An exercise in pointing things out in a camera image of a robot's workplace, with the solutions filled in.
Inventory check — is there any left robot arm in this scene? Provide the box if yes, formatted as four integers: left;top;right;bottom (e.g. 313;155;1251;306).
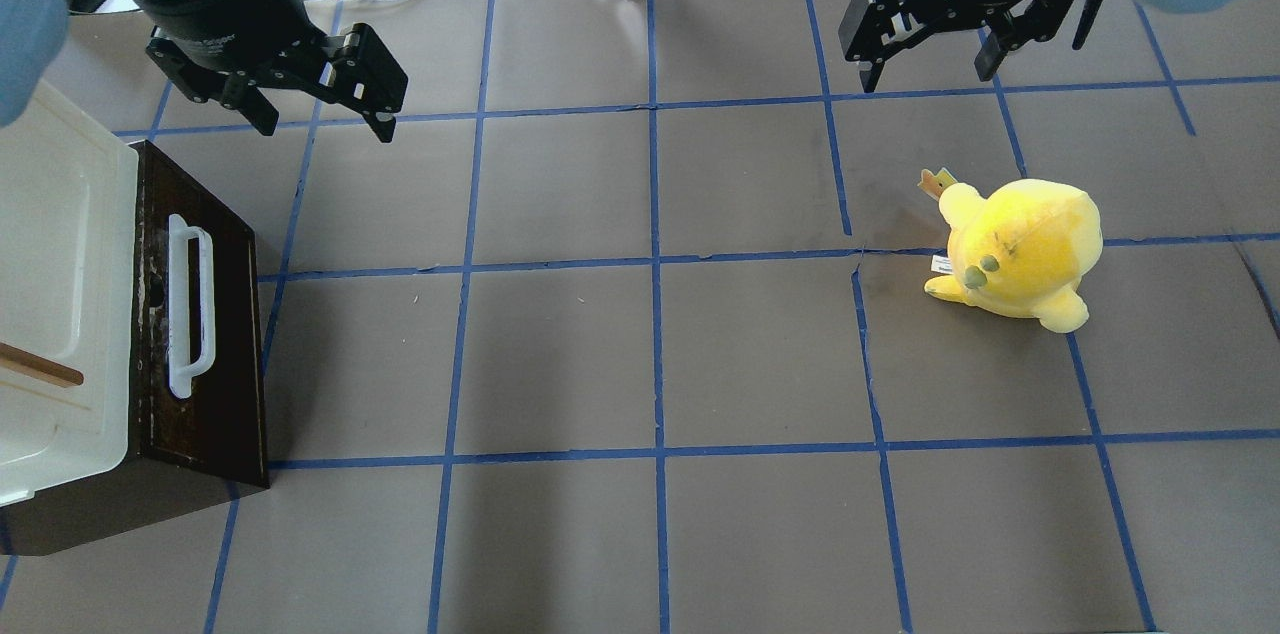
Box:
1;0;410;143

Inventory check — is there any wooden stick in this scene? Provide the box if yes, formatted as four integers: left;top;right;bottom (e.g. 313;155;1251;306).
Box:
0;342;84;389

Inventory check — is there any dark wooden drawer cabinet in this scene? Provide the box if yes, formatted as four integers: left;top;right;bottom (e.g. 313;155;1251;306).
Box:
3;141;269;556

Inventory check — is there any white plastic bin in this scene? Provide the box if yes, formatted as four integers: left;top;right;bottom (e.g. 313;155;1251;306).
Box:
1;81;140;505

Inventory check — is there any yellow plush toy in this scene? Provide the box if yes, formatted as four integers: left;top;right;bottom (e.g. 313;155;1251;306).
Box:
918;169;1105;334

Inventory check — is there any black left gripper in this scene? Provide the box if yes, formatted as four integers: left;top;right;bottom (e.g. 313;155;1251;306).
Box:
145;0;410;143

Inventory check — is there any white drawer handle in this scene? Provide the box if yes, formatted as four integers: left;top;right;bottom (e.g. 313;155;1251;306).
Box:
166;213;218;400

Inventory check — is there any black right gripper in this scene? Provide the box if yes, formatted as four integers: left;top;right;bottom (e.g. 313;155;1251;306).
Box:
838;0;1075;93

